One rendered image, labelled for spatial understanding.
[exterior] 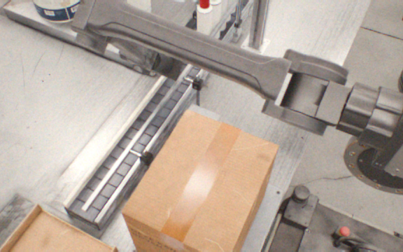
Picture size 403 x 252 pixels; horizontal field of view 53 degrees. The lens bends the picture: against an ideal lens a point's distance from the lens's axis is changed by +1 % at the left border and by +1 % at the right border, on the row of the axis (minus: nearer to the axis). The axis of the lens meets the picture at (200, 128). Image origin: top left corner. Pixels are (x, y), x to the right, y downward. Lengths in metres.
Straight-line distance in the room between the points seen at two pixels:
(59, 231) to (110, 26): 0.71
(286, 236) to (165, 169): 1.00
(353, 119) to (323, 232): 1.30
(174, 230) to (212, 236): 0.08
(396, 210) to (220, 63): 1.80
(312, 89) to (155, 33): 0.24
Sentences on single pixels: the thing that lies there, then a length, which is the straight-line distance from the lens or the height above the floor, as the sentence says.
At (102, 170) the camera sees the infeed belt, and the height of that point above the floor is 0.88.
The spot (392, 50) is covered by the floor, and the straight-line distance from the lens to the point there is 2.99.
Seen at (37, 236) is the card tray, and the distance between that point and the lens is 1.22.
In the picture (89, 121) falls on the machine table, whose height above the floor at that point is 0.83.
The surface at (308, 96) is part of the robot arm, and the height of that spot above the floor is 1.46.
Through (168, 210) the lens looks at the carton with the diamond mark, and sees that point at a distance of 0.86.
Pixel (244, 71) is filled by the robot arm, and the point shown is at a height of 1.47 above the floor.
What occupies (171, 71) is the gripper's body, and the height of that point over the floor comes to 1.00.
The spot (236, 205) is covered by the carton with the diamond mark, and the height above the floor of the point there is 1.12.
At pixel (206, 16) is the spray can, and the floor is 1.03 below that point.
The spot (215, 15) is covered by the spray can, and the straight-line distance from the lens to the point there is 1.43.
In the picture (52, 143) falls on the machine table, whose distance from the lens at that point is 1.36.
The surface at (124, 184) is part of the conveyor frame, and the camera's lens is 1.17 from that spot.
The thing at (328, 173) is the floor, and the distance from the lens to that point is 2.27.
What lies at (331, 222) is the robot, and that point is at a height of 0.24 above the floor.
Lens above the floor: 1.91
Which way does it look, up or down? 55 degrees down
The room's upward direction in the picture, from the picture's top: straight up
